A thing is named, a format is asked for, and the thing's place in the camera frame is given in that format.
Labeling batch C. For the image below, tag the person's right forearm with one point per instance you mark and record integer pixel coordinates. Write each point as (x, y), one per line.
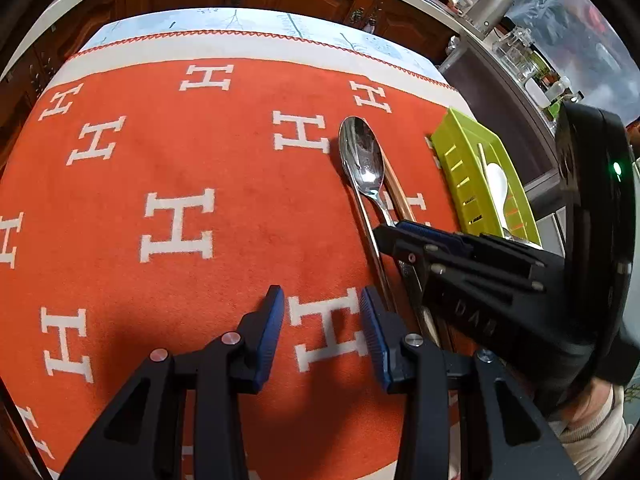
(595, 440)

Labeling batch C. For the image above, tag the white ceramic spoon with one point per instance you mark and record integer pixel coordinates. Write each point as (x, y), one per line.
(496, 180)

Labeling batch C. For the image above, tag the brown wooden chopstick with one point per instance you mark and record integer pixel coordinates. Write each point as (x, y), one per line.
(397, 190)

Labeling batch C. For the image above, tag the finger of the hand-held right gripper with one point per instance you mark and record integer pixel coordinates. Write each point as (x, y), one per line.
(405, 247)
(440, 234)

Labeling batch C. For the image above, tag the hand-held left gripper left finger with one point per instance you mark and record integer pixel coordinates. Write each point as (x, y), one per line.
(270, 340)

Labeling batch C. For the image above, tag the glass jars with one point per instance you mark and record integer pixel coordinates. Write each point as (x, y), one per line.
(512, 52)

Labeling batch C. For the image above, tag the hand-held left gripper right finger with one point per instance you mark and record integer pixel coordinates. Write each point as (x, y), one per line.
(375, 345)

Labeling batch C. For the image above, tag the metal pot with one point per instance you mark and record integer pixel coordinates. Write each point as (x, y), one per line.
(482, 5)

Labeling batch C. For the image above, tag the orange printed blanket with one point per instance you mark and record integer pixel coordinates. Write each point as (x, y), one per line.
(200, 160)

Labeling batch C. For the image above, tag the pale printed tablecloth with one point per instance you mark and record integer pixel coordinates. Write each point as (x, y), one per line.
(200, 20)

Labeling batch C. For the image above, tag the large metal spoon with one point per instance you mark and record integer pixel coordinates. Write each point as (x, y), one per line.
(362, 155)

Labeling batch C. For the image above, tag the green plastic tray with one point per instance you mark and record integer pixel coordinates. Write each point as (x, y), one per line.
(460, 160)

